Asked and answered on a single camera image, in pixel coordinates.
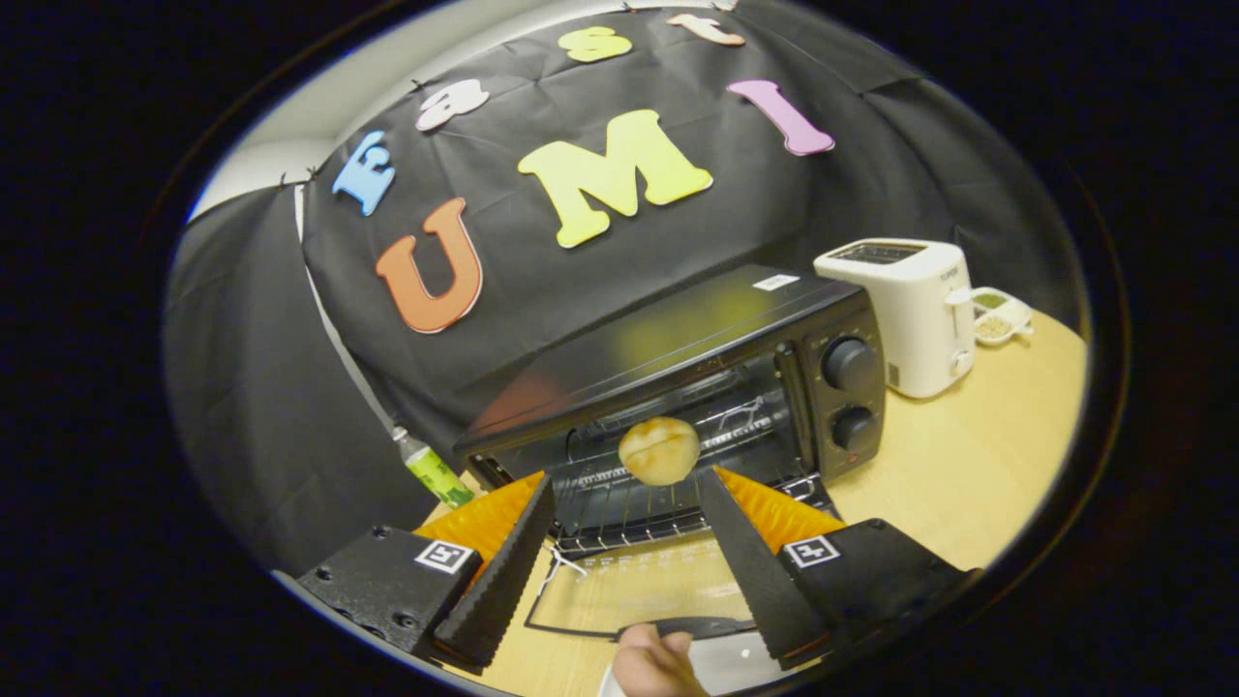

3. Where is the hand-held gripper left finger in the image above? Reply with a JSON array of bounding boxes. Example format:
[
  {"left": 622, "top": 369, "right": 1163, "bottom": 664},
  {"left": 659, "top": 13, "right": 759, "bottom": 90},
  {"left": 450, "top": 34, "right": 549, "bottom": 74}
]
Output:
[{"left": 295, "top": 474, "right": 558, "bottom": 676}]

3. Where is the white pop-up toaster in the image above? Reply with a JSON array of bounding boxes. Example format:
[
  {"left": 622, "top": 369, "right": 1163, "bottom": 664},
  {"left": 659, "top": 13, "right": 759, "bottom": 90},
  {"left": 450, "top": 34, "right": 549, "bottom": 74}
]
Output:
[{"left": 813, "top": 238, "right": 977, "bottom": 400}]

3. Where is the black backdrop cloth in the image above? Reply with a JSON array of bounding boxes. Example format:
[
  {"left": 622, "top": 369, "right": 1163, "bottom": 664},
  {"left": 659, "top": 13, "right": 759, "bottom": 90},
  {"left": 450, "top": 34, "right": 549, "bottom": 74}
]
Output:
[{"left": 163, "top": 0, "right": 1085, "bottom": 572}]

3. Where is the golden bread bun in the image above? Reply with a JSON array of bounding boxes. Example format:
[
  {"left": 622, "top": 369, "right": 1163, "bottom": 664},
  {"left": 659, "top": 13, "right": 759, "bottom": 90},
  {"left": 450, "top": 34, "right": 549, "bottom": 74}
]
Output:
[{"left": 618, "top": 416, "right": 701, "bottom": 487}]

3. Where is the white plate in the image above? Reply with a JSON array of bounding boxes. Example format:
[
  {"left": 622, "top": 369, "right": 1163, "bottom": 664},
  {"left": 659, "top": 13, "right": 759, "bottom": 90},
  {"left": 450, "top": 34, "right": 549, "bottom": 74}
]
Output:
[{"left": 689, "top": 633, "right": 797, "bottom": 697}]

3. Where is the green label drink bottle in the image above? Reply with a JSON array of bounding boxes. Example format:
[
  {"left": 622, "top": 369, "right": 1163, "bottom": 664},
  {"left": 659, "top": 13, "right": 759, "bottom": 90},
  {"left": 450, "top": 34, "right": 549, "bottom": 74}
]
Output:
[{"left": 392, "top": 426, "right": 477, "bottom": 509}]

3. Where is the small white grain dish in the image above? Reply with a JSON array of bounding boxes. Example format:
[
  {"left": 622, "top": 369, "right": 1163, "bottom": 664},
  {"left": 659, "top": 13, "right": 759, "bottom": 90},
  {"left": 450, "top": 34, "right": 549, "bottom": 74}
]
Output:
[{"left": 971, "top": 287, "right": 1035, "bottom": 348}]

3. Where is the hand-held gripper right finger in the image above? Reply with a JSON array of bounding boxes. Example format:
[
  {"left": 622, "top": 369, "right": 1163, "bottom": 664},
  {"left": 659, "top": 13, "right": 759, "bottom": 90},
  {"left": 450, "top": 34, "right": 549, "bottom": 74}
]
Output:
[{"left": 697, "top": 467, "right": 974, "bottom": 672}]

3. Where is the black toaster oven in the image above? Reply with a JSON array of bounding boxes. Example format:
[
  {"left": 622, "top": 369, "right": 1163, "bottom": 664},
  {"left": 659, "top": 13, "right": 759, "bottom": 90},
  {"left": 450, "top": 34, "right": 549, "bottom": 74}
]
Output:
[{"left": 453, "top": 263, "right": 888, "bottom": 645}]

